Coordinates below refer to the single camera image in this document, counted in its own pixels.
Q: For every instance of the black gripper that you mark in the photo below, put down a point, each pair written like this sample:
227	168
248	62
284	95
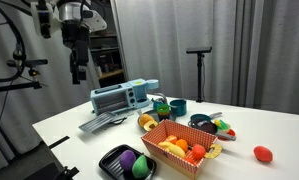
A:
75	35

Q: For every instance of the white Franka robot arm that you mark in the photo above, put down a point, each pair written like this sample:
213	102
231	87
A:
47	16

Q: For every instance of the teal toy pot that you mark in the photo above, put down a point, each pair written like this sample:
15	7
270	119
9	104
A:
179	109

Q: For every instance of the red checkered cardboard box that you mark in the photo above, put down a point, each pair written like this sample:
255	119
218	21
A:
175	160

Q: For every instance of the dark storage shelf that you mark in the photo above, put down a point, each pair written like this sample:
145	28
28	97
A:
105	60

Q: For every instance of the grey curtain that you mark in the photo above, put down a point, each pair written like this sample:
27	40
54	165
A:
255	50
55	96

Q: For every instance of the light blue toy oven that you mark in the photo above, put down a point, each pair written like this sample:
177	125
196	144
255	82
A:
122	96

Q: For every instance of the grey toy oven tray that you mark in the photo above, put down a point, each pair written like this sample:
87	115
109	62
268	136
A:
97	122

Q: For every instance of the teal toy kettle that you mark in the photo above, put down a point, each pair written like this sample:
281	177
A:
157	103

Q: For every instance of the grey round plate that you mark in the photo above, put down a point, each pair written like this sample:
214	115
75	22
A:
153	114

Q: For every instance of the toy fruit slice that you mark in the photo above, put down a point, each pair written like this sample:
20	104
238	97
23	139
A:
151	125

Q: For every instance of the black plastic tray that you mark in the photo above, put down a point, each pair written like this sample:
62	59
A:
109	163

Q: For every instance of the purple toy eggplant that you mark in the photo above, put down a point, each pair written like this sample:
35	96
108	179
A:
127	160

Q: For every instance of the black robot mounting stand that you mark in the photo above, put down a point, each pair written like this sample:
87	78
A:
29	166

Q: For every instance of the green toy avocado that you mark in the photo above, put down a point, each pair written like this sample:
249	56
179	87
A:
140	166

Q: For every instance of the toy orange slice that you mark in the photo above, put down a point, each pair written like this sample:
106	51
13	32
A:
171	139

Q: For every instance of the black tripod stand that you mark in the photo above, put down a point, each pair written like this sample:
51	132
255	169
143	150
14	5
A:
199	76

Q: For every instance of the yellow toy banana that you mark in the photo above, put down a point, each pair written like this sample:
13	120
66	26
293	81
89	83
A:
175	150

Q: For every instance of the round orange toy fruit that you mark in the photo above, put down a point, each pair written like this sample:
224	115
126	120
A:
181	145

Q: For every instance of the small teal toy pan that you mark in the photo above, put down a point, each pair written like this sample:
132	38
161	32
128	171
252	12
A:
199	117

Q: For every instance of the small red toy piece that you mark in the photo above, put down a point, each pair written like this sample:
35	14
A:
190	160

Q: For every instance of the red toy tomato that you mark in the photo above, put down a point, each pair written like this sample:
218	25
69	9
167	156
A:
198	151
263	154

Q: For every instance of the yellow green toy food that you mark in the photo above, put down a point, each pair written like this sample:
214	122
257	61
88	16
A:
221	124

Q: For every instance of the small red toy plate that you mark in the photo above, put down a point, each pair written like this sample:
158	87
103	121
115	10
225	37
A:
231	132

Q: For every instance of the black stereo camera bar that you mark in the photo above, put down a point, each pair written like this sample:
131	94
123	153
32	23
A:
199	50
27	62

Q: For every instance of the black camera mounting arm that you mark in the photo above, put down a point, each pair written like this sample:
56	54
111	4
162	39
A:
19	86

